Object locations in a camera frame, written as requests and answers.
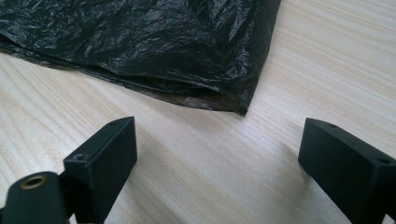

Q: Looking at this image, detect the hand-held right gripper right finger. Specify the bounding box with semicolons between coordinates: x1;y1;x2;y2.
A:
297;117;396;224

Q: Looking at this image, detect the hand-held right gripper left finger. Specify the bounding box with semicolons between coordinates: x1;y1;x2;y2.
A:
59;116;138;224

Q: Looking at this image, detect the black plastic garbage bag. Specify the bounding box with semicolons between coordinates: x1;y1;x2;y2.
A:
0;0;282;117

